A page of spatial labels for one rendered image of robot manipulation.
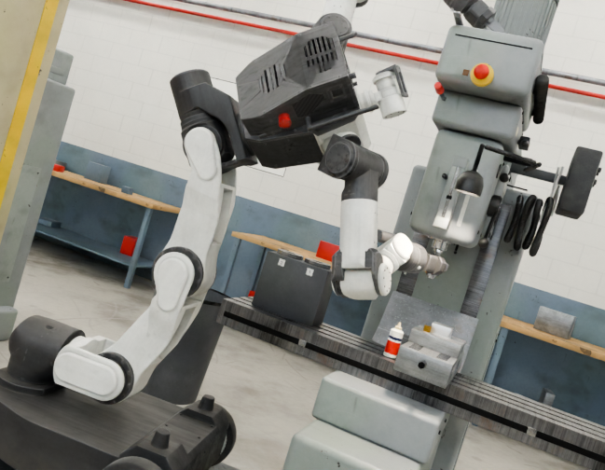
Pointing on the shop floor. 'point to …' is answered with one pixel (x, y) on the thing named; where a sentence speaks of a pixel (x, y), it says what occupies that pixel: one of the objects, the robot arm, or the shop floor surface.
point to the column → (460, 295)
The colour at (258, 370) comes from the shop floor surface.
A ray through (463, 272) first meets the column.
